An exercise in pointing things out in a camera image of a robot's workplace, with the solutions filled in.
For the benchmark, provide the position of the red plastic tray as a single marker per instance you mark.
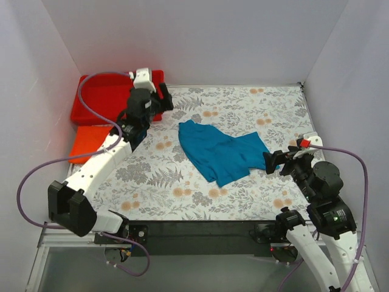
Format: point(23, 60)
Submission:
point(103, 97)

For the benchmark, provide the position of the folded orange t shirt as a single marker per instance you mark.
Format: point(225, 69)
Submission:
point(89, 139)

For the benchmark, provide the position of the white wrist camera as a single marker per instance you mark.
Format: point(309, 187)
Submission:
point(307, 143)
point(143, 79)

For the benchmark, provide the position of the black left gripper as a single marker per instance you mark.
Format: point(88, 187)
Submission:
point(157, 101)

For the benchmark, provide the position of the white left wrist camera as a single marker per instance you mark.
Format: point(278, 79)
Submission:
point(143, 79)

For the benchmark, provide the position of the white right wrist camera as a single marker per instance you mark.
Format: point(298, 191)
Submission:
point(307, 143)

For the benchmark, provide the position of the teal t shirt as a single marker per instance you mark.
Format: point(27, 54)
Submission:
point(219, 157)

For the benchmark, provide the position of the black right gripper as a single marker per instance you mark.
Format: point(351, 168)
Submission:
point(285, 162)

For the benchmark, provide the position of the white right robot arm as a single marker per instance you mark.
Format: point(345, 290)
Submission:
point(342, 269)

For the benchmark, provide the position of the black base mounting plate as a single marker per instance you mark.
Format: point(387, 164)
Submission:
point(202, 237)

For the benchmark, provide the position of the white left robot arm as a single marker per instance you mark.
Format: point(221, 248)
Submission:
point(69, 202)

